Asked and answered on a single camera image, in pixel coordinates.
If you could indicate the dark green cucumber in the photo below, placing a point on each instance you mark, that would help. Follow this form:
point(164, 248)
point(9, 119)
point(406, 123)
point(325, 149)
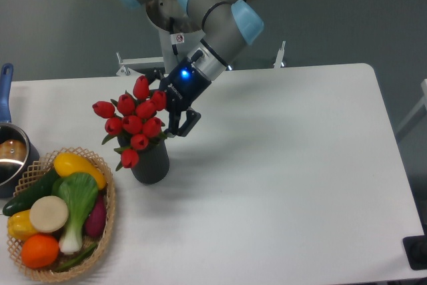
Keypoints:
point(25, 199)

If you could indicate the purple sweet potato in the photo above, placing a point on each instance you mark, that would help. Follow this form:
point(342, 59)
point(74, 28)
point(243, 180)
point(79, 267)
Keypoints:
point(95, 223)

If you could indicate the yellow bell pepper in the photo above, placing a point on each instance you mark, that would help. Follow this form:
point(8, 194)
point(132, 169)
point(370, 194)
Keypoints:
point(20, 227)

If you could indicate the white metal base frame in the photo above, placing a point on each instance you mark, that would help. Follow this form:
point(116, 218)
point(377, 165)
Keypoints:
point(127, 67)

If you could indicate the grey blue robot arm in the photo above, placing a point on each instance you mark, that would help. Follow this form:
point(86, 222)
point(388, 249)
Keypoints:
point(229, 26)

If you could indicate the blue handled saucepan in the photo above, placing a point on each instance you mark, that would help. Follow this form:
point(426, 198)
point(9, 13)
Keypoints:
point(17, 151)

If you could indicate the beige round disc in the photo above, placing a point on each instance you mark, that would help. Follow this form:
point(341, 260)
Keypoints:
point(48, 214)

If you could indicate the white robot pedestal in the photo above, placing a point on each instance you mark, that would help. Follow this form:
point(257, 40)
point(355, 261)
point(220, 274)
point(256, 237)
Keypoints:
point(178, 34)

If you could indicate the orange fruit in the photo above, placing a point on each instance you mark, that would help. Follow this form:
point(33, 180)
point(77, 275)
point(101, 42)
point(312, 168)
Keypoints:
point(39, 251)

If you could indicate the dark grey ribbed vase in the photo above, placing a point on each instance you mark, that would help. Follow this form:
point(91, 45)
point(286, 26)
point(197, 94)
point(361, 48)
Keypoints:
point(153, 164)

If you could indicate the black device at edge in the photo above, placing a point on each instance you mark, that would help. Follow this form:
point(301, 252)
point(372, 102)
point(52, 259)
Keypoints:
point(415, 249)

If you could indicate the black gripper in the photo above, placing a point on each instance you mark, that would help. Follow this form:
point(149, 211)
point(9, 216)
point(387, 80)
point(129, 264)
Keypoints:
point(183, 85)

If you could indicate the yellow squash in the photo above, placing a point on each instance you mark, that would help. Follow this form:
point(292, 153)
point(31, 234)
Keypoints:
point(67, 163)

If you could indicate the red tulip bouquet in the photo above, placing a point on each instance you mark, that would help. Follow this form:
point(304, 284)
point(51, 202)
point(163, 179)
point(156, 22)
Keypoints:
point(133, 120)

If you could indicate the green chili pepper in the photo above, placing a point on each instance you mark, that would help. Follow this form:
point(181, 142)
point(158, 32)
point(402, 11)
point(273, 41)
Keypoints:
point(78, 259)

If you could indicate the green bok choy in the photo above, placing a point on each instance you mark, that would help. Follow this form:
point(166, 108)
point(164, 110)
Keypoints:
point(79, 191)

